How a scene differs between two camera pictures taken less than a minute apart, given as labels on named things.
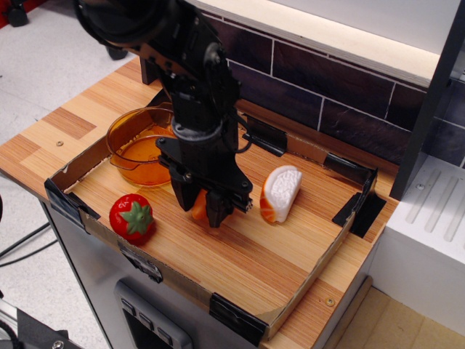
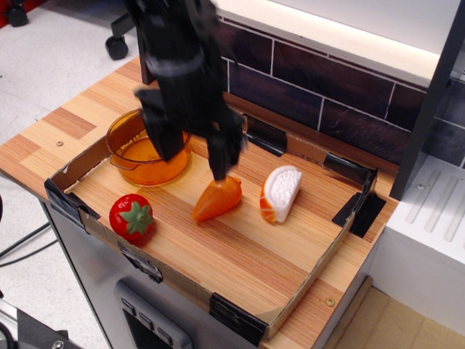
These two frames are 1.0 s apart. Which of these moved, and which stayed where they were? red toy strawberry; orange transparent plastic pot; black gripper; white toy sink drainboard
Moved: black gripper
Stayed: white toy sink drainboard; red toy strawberry; orange transparent plastic pot
